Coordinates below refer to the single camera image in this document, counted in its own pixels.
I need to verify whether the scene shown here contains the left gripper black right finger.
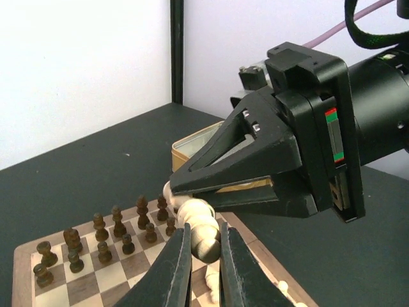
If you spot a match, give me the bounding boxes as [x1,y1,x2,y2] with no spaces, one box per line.
[219,222,293,307]

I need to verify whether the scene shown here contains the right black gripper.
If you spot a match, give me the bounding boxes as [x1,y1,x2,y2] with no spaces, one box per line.
[170,42,366,223]

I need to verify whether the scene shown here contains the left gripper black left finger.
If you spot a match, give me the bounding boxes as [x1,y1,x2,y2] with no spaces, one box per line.
[115,223,192,307]

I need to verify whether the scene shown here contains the wooden chess board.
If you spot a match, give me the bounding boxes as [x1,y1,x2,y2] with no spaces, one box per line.
[9,200,318,306]

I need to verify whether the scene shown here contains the row of dark chess pieces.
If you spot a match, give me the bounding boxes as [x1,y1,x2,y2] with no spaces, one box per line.
[31,199,176,302]

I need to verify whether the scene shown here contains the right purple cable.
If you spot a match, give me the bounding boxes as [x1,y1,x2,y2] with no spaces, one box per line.
[302,0,394,49]

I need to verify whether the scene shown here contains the pile of light chess pieces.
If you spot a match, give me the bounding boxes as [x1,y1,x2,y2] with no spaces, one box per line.
[204,265,307,307]

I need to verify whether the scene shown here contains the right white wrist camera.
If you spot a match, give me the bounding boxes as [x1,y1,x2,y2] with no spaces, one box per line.
[230,61,273,108]

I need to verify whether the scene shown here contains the light chess piece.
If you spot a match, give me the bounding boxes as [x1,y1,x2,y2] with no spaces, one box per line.
[177,198,221,264]
[162,181,192,210]

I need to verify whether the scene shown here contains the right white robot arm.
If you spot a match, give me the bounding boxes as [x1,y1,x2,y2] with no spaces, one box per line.
[163,1,408,222]

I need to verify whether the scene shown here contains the silver metal tin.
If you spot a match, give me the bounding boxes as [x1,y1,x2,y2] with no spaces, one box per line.
[171,121,272,193]

